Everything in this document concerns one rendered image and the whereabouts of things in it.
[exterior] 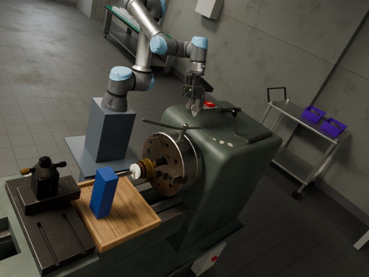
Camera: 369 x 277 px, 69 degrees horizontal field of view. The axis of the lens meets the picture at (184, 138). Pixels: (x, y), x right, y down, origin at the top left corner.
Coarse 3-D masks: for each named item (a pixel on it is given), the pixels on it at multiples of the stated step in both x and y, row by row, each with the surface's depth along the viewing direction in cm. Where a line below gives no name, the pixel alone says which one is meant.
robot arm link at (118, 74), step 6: (114, 72) 147; (120, 72) 147; (126, 72) 149; (132, 72) 155; (114, 78) 147; (120, 78) 147; (126, 78) 148; (132, 78) 152; (108, 84) 152; (114, 84) 149; (120, 84) 149; (126, 84) 151; (132, 84) 153; (108, 90) 152; (114, 90) 150; (120, 90) 151; (126, 90) 154; (132, 90) 158
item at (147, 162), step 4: (140, 160) 122; (144, 160) 122; (148, 160) 123; (152, 160) 126; (140, 164) 119; (144, 164) 120; (148, 164) 121; (152, 164) 122; (140, 168) 118; (144, 168) 120; (148, 168) 120; (152, 168) 122; (144, 172) 119; (148, 172) 120; (152, 172) 122; (140, 176) 119; (144, 176) 122; (148, 176) 122
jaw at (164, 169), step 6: (156, 168) 123; (162, 168) 124; (168, 168) 125; (156, 174) 122; (162, 174) 121; (168, 174) 121; (174, 174) 121; (168, 180) 122; (174, 180) 120; (180, 180) 122
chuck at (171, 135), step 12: (168, 132) 128; (144, 144) 138; (168, 144) 125; (180, 144) 123; (168, 156) 127; (180, 156) 120; (192, 156) 124; (180, 168) 121; (192, 168) 123; (156, 180) 135; (192, 180) 127; (168, 192) 130
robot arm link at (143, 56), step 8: (152, 0) 140; (160, 0) 144; (152, 8) 142; (160, 8) 145; (160, 16) 150; (144, 40) 150; (144, 48) 151; (136, 56) 155; (144, 56) 153; (136, 64) 156; (144, 64) 155; (136, 72) 155; (144, 72) 155; (136, 80) 154; (144, 80) 157; (152, 80) 161; (136, 88) 157; (144, 88) 161
